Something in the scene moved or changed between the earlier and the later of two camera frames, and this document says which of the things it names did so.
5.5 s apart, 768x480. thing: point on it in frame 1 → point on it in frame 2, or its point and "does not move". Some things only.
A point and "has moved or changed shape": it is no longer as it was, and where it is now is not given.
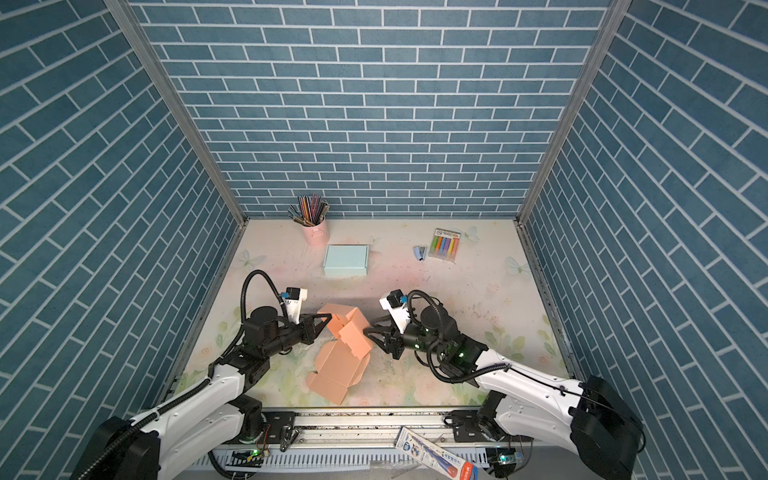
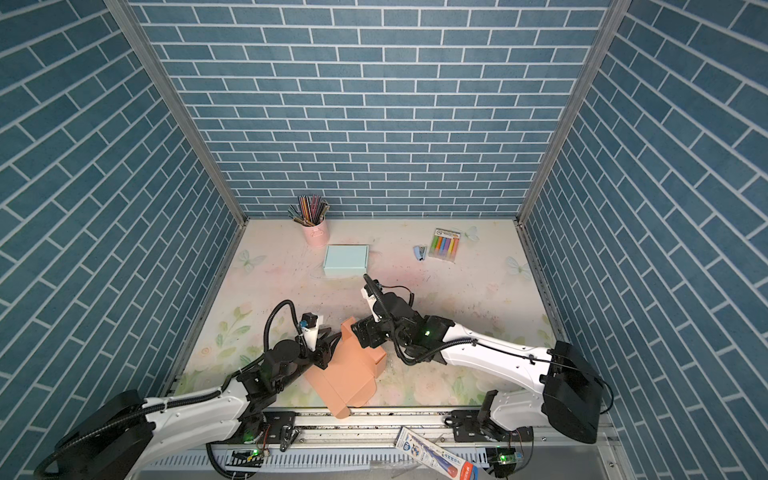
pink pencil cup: x=317 y=235 does not move
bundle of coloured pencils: x=310 y=210 does not move
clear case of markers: x=444 y=245 does not move
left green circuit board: x=245 y=458 does not move
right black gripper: x=394 y=342 → x=367 y=327
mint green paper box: x=347 y=260 does not move
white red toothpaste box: x=434 y=458 does not move
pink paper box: x=342 y=362 has moved or changed shape
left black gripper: x=308 y=330 → x=323 y=350
